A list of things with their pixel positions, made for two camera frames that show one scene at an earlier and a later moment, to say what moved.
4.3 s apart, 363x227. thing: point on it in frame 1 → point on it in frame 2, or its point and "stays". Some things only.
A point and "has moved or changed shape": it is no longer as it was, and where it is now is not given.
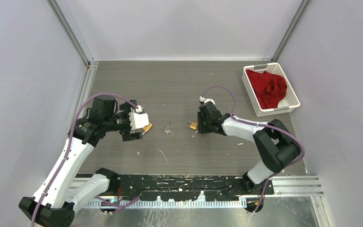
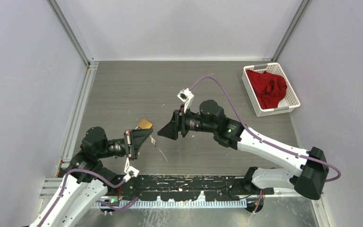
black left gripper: [125, 109] → [135, 137]
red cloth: [270, 88] stays
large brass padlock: [147, 128] stays
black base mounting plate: [183, 188] stays
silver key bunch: [167, 131] has moved or changed shape
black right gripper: [201, 128] → [177, 123]
